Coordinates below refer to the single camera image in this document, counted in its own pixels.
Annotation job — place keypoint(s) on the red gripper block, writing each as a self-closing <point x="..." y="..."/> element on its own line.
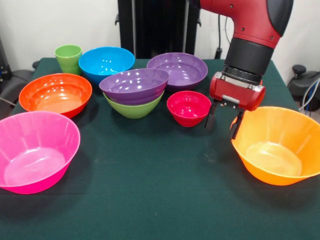
<point x="235" y="92"/>

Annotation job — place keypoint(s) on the large orange plastic bowl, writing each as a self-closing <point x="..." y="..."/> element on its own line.
<point x="275" y="145"/>

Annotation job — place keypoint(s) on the purple plastic bowl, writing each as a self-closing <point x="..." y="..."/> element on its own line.
<point x="132" y="85"/>
<point x="185" y="70"/>

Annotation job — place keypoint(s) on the small crimson plastic bowl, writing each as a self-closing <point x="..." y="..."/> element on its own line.
<point x="188" y="107"/>

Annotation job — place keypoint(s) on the black chair base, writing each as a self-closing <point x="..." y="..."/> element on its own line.
<point x="17" y="82"/>
<point x="300" y="82"/>

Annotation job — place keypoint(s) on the green plastic bowl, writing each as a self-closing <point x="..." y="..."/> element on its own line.
<point x="132" y="111"/>

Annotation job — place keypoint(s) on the dark green tablecloth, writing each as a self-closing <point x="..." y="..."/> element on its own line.
<point x="162" y="200"/>

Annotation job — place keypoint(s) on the blue plastic bowl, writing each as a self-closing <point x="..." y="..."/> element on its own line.
<point x="105" y="62"/>

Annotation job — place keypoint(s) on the green plastic cup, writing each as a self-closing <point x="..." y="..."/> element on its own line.
<point x="67" y="60"/>

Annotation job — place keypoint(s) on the large red-orange plastic bowl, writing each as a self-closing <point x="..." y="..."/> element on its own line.
<point x="55" y="95"/>

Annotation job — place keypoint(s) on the large pink plastic bowl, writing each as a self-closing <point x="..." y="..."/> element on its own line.
<point x="37" y="150"/>

